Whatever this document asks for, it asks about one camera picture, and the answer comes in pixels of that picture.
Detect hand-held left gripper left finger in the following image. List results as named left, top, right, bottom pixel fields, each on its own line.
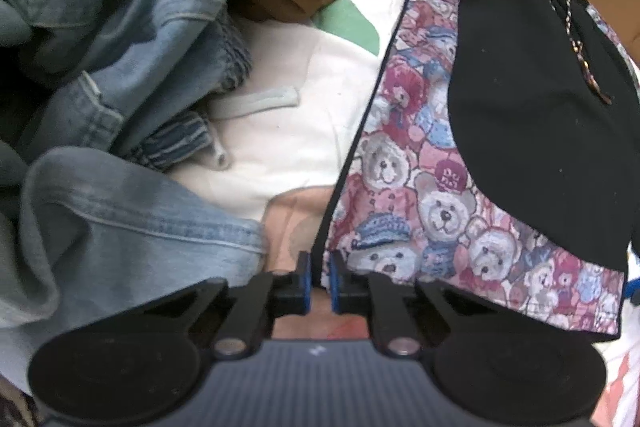
left=140, top=251, right=313, bottom=360

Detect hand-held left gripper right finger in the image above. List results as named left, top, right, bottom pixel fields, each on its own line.
left=329, top=251, right=501, bottom=360

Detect black shorts teddy print lining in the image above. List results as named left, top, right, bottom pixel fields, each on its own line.
left=315, top=0, right=640, bottom=343

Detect cream bear print blanket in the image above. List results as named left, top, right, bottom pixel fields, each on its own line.
left=0, top=0, right=640, bottom=427

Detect blue denim jeans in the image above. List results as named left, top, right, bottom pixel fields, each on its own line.
left=0, top=0, right=301, bottom=330

